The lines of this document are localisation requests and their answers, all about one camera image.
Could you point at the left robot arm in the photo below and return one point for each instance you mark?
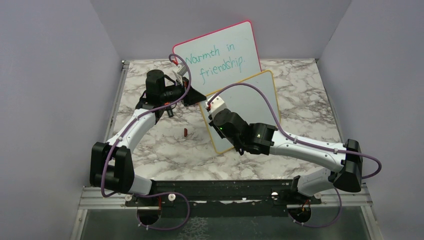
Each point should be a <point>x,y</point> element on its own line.
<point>111,164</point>

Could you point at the aluminium table edge rail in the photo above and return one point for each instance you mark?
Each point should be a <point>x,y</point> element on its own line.
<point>115,105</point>

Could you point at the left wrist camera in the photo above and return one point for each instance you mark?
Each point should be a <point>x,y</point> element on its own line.
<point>179,71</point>

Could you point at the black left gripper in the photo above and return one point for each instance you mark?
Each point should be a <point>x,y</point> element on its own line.
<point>193,96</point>

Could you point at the black orange highlighter marker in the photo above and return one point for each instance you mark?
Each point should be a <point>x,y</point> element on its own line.
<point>169,111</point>

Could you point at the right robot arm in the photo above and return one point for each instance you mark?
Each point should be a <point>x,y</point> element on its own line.
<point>342,165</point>

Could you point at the pink framed whiteboard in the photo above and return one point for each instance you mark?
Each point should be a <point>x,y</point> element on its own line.
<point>221,57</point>

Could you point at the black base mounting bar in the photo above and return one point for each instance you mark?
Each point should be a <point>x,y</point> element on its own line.
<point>219,198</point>

